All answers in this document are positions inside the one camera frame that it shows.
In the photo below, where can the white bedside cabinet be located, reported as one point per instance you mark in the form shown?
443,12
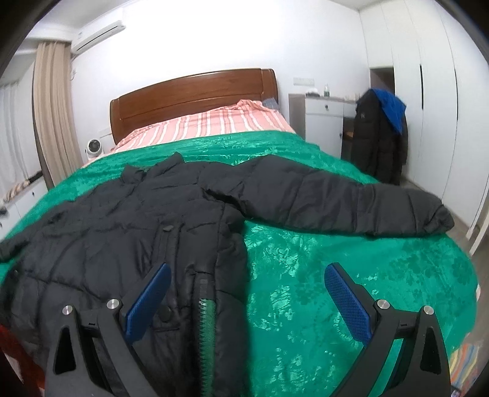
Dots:
321,120

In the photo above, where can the beige curtain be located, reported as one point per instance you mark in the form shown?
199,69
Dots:
52,107

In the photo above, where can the green satin bedspread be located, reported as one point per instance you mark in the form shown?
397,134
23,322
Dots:
298,345

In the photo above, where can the white sheer curtain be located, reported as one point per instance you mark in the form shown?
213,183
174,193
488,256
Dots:
19,158

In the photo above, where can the black coat on chair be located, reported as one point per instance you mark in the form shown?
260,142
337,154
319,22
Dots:
377,149

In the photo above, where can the brown wooden headboard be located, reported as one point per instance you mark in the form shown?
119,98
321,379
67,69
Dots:
188,95

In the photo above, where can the white air conditioner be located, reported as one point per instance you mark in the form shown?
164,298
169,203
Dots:
86,40

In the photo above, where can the colourful striped rug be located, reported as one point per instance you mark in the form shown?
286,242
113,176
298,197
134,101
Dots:
463,366

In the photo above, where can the black puffer jacket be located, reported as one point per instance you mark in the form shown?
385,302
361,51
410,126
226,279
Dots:
190,216

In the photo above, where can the orange red cloth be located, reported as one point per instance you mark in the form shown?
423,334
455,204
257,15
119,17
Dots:
30,373

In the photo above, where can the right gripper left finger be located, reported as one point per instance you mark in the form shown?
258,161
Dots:
73,366

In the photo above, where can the white windowsill cabinet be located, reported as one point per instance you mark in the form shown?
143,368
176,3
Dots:
21,205

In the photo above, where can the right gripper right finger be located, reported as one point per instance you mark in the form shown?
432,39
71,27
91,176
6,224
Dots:
421,367

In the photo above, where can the white wardrobe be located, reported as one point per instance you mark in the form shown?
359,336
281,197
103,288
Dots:
442,78

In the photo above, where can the blue garment on chair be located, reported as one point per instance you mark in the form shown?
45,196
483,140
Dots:
393,108

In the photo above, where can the white round fan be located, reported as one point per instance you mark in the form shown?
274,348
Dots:
93,149

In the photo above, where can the striped cloth on windowsill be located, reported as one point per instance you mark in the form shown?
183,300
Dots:
15,190

